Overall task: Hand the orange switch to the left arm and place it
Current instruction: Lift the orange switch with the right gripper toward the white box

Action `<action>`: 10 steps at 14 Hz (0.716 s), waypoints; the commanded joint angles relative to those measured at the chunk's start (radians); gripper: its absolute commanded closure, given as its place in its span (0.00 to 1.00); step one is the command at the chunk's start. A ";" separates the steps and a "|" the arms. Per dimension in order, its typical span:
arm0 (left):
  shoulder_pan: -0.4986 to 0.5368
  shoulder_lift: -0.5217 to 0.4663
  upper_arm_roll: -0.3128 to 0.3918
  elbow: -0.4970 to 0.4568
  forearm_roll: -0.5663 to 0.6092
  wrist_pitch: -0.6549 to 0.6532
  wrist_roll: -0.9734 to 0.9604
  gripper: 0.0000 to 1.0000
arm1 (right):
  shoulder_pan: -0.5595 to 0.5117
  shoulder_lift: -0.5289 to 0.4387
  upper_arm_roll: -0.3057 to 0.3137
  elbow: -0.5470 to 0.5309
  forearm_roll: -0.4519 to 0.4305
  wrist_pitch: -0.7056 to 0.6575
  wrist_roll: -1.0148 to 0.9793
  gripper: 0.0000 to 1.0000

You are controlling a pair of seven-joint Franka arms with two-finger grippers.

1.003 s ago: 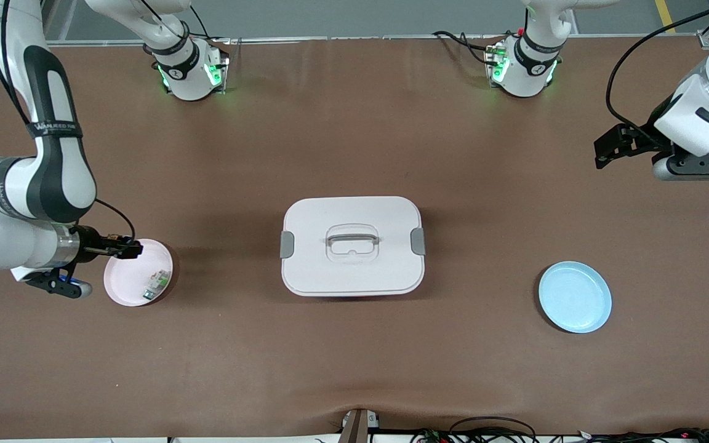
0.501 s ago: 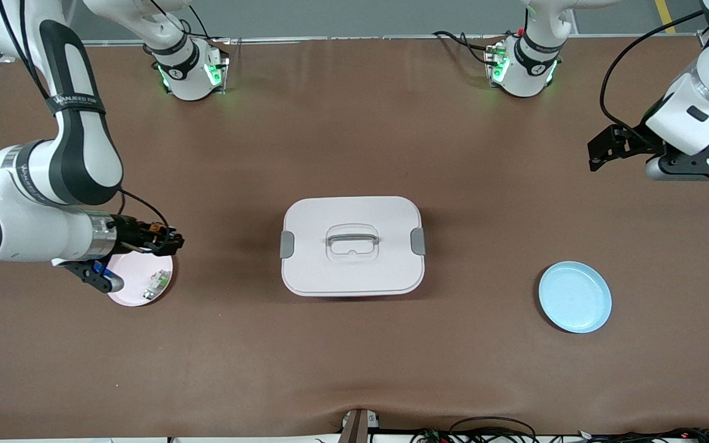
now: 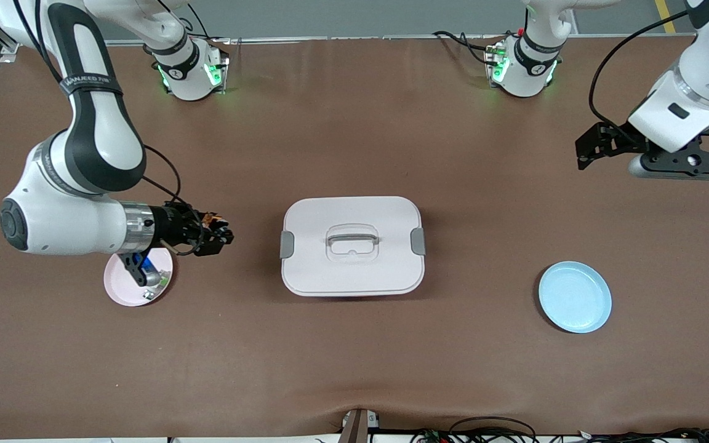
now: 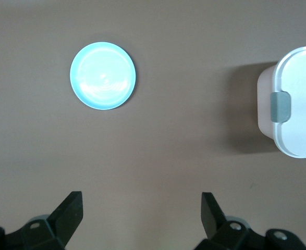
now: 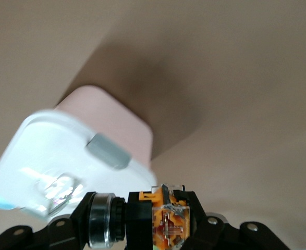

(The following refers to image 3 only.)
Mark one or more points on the light blue round plate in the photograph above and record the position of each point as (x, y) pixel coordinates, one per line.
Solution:
(576, 298)

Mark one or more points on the white lidded storage box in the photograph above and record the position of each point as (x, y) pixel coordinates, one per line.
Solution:
(351, 271)

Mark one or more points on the brown table cover sheet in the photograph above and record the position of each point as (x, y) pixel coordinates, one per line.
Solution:
(354, 369)

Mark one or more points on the aluminium table edge rail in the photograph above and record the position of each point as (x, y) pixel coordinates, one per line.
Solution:
(360, 38)

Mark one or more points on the pale pink round plate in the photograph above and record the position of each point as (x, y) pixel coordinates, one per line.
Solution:
(122, 289)

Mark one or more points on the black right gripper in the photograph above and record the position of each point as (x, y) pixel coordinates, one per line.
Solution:
(171, 224)

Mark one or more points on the brown wedge bracket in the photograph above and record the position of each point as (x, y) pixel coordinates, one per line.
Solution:
(357, 431)

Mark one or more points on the orange and black switch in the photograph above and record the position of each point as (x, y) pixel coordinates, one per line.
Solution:
(213, 217)

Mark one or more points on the grey box latch clip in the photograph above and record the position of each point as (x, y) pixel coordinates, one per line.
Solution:
(418, 240)
(287, 244)

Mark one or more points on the green and white switch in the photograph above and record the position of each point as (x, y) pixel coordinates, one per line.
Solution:
(147, 296)

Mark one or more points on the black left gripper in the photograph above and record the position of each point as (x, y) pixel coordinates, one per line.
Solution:
(614, 141)

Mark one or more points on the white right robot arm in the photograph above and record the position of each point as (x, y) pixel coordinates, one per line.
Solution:
(96, 135)

